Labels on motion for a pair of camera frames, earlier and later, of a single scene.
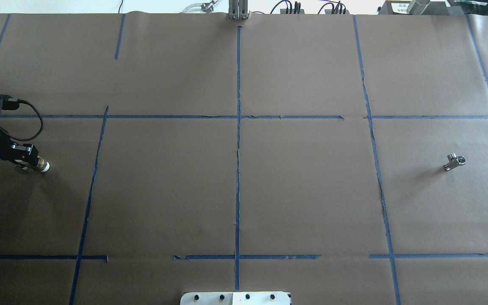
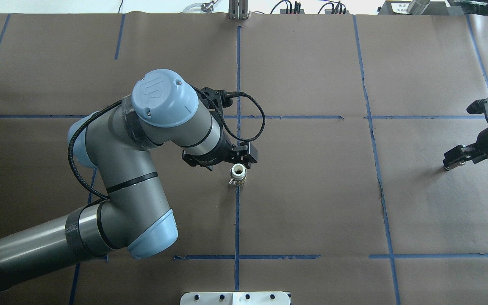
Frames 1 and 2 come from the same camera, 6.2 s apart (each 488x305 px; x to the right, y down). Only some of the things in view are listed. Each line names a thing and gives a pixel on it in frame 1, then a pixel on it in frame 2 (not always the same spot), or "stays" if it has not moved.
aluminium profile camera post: x=238 y=9 stays
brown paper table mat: x=350 y=159 stays
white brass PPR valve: x=42 y=165 -> x=238 y=173
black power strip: x=284 y=11 stays
